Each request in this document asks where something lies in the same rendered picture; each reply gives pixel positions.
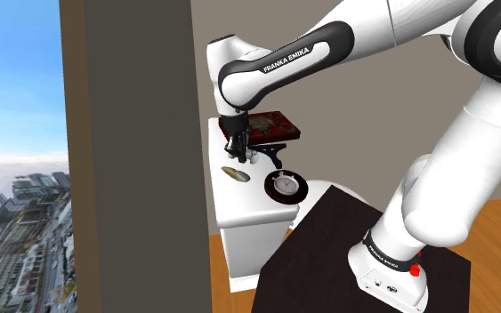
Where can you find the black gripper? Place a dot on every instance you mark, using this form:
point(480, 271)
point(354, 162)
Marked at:
point(234, 124)

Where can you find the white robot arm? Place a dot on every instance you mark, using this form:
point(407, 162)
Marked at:
point(458, 186)

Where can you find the small white round object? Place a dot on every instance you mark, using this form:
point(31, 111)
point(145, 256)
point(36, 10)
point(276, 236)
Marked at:
point(254, 158)

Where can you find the olive oval disc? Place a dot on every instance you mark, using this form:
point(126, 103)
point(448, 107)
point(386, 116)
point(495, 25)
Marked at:
point(235, 174)

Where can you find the dark red patterned box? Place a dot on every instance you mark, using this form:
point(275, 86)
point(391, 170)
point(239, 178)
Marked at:
point(271, 125)

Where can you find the dark round plate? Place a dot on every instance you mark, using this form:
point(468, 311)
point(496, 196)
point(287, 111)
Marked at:
point(271, 193)

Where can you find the white toilet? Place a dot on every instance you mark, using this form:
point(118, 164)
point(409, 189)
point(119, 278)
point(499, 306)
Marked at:
point(250, 203)

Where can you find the silver stopwatch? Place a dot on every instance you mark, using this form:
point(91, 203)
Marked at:
point(286, 184)

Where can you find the dark robot stand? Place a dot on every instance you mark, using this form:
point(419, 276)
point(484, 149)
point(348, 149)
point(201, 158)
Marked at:
point(315, 260)

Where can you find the window with city view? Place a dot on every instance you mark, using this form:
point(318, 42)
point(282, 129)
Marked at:
point(16, 173)

